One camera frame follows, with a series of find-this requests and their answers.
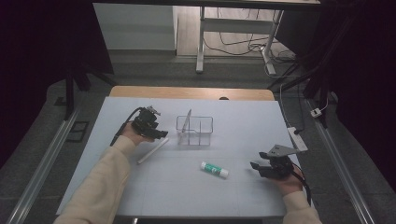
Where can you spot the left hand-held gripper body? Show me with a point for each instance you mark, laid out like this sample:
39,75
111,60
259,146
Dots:
144,123

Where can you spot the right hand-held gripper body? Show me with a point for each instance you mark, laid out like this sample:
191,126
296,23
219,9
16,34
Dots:
278,166

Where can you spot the white pen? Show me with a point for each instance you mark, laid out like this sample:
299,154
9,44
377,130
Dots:
152,151

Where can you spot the clear ruler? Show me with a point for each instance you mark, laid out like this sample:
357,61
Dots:
186,123

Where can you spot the clear acrylic desk organizer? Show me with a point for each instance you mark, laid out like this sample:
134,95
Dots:
202,141

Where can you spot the white green-label glue stick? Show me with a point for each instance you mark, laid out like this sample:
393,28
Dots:
214,169

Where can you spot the person's left hand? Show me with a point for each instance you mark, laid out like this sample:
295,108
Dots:
132,135

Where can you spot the person's right hand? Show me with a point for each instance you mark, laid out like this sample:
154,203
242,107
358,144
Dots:
291,185

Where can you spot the white power strip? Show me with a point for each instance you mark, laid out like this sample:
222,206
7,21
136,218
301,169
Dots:
298,141

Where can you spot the black plug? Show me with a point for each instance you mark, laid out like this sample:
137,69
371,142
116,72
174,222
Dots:
298,131

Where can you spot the wooden table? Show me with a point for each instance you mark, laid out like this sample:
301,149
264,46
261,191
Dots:
186,92

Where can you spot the pale grey table cover sheet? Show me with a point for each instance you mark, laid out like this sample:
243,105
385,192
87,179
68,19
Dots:
186,193

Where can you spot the white adapter box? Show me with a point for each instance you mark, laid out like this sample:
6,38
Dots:
316,112

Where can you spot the black floor plate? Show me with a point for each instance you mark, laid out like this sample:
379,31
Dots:
77,131

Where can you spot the black stand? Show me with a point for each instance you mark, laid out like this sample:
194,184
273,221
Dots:
70,93
320,71

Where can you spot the white cabinet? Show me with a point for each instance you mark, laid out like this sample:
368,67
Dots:
134,28

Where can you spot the aluminium floor rail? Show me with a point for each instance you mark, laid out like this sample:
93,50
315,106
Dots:
40,174
342,168

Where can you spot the white desk frame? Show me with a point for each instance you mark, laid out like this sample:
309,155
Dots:
236,25

